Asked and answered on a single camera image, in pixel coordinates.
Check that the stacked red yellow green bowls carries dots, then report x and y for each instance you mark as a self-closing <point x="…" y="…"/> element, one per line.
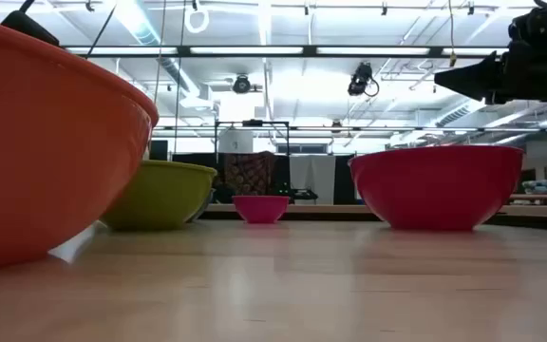
<point x="437" y="190"/>

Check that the small pink plastic bowl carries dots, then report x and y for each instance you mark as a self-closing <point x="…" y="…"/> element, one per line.
<point x="260" y="209"/>

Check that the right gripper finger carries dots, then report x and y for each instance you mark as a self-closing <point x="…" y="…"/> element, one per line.
<point x="468" y="78"/>

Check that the black overhead camera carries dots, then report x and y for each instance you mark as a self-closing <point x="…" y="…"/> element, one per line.
<point x="361" y="78"/>

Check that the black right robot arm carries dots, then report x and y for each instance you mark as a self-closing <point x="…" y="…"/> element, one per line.
<point x="539" y="21"/>

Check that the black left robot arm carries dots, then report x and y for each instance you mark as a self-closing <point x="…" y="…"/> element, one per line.
<point x="29" y="26"/>

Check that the large orange plastic bowl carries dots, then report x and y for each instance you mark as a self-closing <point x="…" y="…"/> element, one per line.
<point x="41" y="142"/>

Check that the white paper sheet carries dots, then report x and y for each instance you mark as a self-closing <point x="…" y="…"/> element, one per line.
<point x="71" y="244"/>

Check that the black aluminium rig frame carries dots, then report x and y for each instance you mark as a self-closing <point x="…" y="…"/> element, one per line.
<point x="278" y="50"/>

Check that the black round ceiling fixture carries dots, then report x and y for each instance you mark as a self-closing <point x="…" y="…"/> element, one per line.
<point x="241" y="84"/>

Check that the green plastic bowl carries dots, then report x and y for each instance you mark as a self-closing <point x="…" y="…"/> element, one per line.
<point x="159" y="199"/>

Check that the dark patterned cloth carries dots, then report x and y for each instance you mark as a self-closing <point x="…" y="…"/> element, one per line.
<point x="249" y="173"/>

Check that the black metal stand frame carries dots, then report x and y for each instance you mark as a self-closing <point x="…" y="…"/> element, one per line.
<point x="252" y="124"/>

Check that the white hanging cloth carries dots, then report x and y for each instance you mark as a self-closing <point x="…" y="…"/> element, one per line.
<point x="312" y="178"/>

